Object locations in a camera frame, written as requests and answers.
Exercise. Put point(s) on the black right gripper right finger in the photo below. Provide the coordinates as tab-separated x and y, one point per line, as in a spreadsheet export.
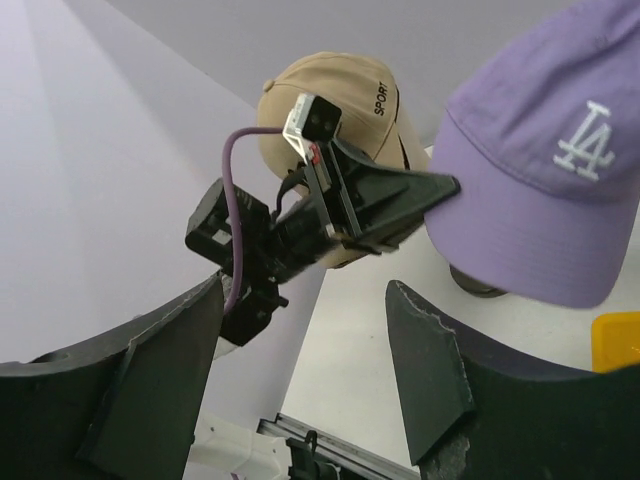
475	408

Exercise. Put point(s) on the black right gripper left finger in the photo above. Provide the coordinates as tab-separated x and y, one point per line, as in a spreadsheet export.
120	405

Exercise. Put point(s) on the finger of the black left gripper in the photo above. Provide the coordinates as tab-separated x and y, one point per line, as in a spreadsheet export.
384	239
375	195

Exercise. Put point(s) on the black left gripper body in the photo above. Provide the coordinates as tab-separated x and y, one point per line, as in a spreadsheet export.
316	226

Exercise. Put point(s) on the purple LA cap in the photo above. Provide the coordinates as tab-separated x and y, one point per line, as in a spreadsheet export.
544	142

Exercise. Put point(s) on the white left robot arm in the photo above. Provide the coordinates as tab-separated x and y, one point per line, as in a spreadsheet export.
233	229

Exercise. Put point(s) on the dark wooden round stand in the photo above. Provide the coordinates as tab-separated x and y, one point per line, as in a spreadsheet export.
474	287

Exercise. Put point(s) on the yellow plastic tray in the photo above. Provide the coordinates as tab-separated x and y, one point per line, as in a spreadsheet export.
615	341

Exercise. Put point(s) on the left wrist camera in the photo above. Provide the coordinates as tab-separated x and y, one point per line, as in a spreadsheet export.
312	119

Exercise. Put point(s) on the aluminium front rail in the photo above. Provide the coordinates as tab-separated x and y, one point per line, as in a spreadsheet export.
355	462

